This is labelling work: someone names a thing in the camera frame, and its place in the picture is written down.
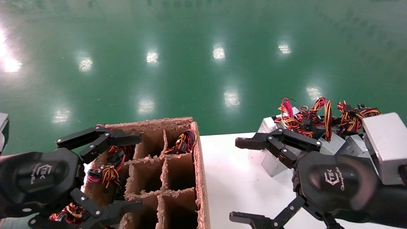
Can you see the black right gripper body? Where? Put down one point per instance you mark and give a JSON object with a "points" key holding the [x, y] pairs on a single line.
{"points": [[334, 184]]}

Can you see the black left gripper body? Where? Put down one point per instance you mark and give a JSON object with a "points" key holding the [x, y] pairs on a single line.
{"points": [[41, 181]]}

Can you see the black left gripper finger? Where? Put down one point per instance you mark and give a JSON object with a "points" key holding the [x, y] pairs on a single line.
{"points": [[124, 139], [114, 211]]}

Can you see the brown cardboard divider box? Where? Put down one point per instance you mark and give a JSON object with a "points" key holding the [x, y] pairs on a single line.
{"points": [[199, 178]]}

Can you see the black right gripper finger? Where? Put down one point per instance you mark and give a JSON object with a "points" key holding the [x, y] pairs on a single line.
{"points": [[248, 219], [299, 141]]}

